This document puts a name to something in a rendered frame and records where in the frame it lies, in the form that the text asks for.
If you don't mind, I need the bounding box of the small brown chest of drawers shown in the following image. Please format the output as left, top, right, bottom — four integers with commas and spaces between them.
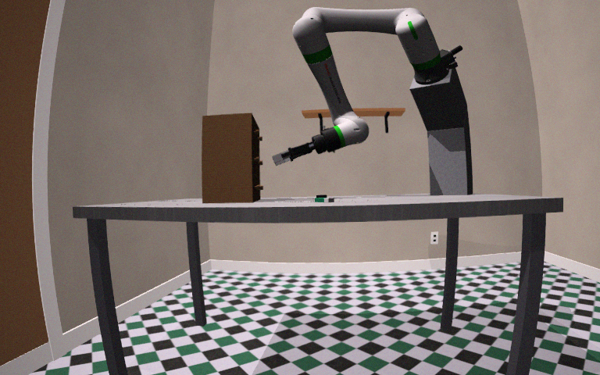
202, 113, 259, 203

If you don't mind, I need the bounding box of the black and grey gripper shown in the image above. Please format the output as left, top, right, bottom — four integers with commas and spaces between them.
272, 134, 327, 166

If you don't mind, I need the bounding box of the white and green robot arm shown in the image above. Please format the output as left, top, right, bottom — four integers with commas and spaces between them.
292, 7, 463, 153

